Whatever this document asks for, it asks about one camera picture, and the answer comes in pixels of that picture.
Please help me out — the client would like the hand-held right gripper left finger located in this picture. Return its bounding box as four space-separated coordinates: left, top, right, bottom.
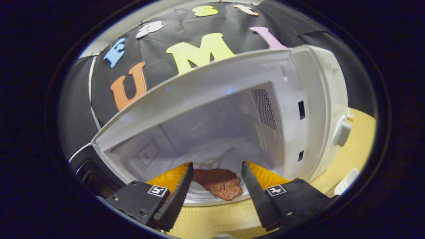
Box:
106 162 195 232

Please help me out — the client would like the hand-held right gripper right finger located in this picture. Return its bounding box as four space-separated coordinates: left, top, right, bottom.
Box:
241 161 332 232

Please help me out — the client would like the brown meat piece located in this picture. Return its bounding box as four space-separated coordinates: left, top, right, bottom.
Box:
193 168 243 201

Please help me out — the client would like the white microwave oven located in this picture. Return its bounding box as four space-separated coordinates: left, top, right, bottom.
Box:
68 45 352 208

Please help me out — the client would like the white rectangular tray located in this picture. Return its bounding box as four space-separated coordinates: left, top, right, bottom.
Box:
334 168 360 196

